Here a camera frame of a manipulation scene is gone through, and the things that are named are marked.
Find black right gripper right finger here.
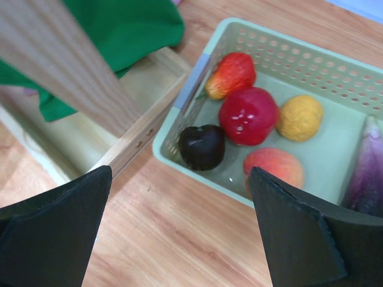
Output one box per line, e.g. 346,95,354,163
249,167,382,286

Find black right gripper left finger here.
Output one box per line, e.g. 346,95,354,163
1,166,113,286

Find dark purple fake eggplant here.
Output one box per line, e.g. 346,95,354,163
341,115,382,217

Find orange fake peach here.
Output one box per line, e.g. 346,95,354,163
243,148,305,193

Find yellow fake lemon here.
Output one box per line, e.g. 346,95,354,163
276,94,324,142

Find red fake apple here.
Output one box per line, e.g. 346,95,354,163
218,87,279,146

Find small dark fake plum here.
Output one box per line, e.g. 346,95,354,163
178,124,226,171

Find red fake chili pepper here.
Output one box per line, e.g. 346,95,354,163
205,52,257,100

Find wooden clothes rack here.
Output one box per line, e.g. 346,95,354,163
1,1,190,185

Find pink shirt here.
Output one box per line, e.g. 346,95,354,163
23,0,182,96

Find light green plastic basket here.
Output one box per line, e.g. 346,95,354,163
153,18,382,206

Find green sleeveless shirt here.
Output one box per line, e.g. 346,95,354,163
0,0,185,123

